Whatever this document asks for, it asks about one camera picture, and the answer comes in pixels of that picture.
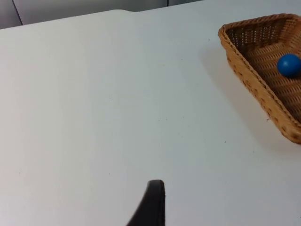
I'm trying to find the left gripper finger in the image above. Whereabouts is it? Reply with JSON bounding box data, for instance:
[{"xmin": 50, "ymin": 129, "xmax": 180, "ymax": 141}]
[{"xmin": 127, "ymin": 180, "xmax": 166, "ymax": 226}]

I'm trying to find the pale brown wicker basket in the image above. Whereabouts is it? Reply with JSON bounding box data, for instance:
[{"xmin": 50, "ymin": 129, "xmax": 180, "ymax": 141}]
[{"xmin": 218, "ymin": 13, "xmax": 301, "ymax": 145}]

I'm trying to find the blue ball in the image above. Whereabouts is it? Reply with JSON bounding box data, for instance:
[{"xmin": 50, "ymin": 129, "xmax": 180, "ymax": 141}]
[{"xmin": 277, "ymin": 53, "xmax": 301, "ymax": 78}]

